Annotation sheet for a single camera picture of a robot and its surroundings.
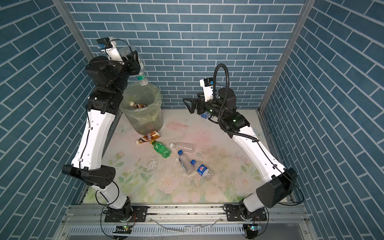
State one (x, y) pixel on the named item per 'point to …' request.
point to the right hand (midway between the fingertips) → (188, 95)
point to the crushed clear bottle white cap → (183, 146)
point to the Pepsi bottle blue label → (203, 170)
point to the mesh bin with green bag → (144, 120)
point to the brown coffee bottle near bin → (151, 136)
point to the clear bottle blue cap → (186, 164)
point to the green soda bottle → (164, 151)
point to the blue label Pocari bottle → (205, 115)
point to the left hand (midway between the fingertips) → (132, 51)
